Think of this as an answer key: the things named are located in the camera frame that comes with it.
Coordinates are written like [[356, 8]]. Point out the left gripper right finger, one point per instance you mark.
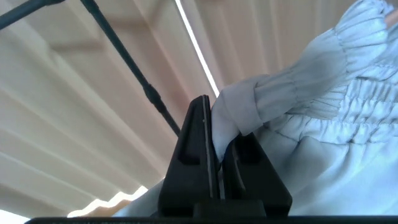
[[258, 180]]

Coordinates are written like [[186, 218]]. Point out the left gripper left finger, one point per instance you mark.
[[189, 174]]

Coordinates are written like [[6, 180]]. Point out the pale grey shorts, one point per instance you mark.
[[326, 155]]

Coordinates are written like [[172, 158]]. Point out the black clothes rack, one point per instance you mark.
[[152, 93]]

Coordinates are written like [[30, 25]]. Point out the beige curtain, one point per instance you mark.
[[77, 109]]

